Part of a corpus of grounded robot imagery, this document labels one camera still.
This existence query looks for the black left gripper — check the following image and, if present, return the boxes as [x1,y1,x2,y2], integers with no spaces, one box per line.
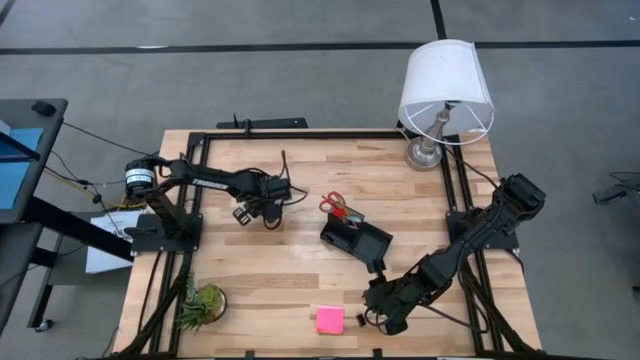
[231,174,294,229]

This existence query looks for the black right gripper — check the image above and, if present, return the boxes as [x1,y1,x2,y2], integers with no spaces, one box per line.
[362,258,427,336]

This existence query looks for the neon sticky note pad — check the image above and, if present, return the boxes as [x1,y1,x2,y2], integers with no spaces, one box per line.
[315,304,346,336]

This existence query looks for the red handled scissors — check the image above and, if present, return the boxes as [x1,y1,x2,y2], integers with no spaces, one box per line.
[318,190,352,224]

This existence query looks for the black mesh desk organizer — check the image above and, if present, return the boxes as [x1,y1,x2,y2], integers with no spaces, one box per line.
[319,197,395,276]

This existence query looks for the potted succulent plant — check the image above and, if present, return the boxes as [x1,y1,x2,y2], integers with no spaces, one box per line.
[175,272,229,332]

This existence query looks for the white paper sheet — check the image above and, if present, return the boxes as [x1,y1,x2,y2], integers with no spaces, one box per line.
[84,209,147,275]

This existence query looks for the white shade table lamp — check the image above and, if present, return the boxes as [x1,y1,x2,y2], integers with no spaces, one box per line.
[397,38,496,173]

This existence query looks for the black side desk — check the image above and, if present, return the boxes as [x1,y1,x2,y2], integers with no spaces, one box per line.
[0,98,136,334]

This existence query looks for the black computer mouse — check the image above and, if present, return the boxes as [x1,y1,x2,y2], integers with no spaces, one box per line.
[31,99,58,117]

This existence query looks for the black floor stand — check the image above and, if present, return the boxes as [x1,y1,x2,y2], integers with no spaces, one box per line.
[592,171,640,206]

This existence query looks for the blue flat panel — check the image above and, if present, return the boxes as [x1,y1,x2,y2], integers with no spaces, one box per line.
[0,119,46,211]

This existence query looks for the black mounting bracket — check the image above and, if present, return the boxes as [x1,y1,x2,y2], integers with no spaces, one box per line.
[215,113,310,131]

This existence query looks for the black aluminium table frame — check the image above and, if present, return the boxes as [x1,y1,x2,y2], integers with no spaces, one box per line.
[117,130,546,360]

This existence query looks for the yellow cable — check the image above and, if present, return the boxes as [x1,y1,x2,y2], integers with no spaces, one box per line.
[42,164,129,209]

